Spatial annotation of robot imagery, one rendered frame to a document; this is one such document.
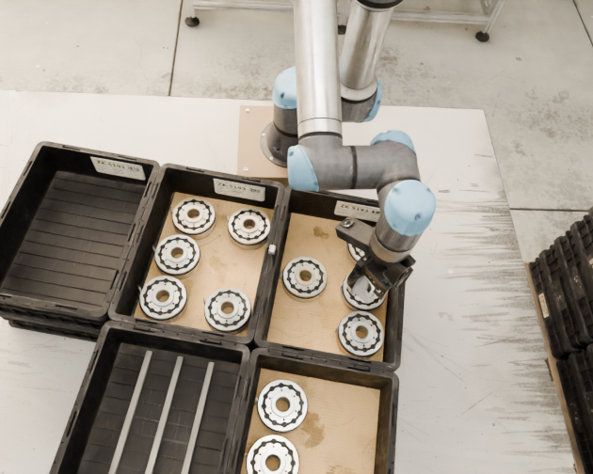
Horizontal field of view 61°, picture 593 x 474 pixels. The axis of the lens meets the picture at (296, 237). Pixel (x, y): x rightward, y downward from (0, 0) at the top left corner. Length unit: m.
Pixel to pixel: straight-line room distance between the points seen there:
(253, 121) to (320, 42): 0.64
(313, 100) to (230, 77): 1.92
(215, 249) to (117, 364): 0.33
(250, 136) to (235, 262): 0.41
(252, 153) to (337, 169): 0.62
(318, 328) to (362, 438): 0.25
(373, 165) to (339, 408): 0.53
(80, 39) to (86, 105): 1.36
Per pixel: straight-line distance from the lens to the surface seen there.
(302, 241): 1.24
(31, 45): 3.11
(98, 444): 1.14
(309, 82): 0.87
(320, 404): 1.11
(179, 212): 1.25
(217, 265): 1.20
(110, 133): 1.64
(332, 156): 0.83
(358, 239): 0.95
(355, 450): 1.11
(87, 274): 1.25
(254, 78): 2.75
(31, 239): 1.34
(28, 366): 1.36
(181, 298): 1.15
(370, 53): 1.16
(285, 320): 1.15
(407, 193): 0.78
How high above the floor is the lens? 1.92
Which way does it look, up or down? 61 degrees down
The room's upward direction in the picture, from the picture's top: 9 degrees clockwise
